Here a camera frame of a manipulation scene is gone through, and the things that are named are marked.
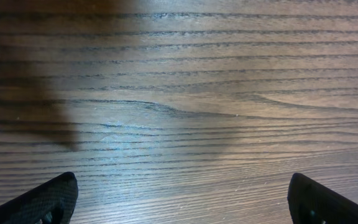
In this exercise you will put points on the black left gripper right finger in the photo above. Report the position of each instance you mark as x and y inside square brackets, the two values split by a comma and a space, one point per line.
[312, 203]

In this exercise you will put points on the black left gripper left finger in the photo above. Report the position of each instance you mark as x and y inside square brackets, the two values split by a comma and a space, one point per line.
[51, 202]

